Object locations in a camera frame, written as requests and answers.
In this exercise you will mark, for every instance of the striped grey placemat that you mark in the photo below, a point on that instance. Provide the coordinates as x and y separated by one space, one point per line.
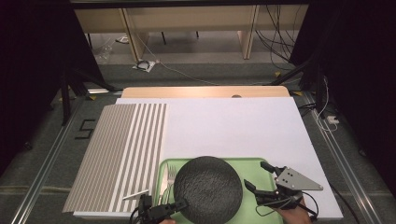
115 155

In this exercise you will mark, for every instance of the person's left hand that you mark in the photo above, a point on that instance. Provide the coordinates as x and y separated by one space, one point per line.
168 221

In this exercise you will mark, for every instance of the aluminium floor rail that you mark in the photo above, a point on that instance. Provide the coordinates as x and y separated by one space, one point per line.
345 168
43 168

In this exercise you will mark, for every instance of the person's right hand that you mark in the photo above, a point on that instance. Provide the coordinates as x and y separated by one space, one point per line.
295 216

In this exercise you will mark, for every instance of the green tray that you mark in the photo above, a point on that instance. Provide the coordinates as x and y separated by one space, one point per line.
258 214

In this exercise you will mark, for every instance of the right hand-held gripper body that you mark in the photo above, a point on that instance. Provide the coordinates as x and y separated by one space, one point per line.
295 181

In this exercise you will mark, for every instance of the white power adapter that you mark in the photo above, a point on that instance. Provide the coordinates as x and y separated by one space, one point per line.
332 119

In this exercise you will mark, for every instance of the black curtain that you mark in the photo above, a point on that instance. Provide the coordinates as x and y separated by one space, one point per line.
34 77
364 77

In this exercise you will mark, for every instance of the white board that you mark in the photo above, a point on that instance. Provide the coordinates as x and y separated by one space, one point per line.
230 127

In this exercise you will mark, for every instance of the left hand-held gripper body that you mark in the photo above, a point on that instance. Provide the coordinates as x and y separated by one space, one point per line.
152 213

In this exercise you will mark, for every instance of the black metal stand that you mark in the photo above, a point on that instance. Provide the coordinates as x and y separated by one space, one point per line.
66 99
311 74

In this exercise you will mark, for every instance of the beige desk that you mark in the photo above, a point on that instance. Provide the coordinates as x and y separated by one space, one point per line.
193 17

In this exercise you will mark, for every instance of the black textured plate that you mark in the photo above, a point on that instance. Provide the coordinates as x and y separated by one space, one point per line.
208 189

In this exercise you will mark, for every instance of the silver fork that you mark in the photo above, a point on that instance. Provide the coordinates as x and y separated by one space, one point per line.
170 180

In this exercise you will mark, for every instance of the clear plastic bag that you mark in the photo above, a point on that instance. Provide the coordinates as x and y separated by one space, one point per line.
104 49

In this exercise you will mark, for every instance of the silver knife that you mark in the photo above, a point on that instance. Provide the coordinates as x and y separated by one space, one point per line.
163 183

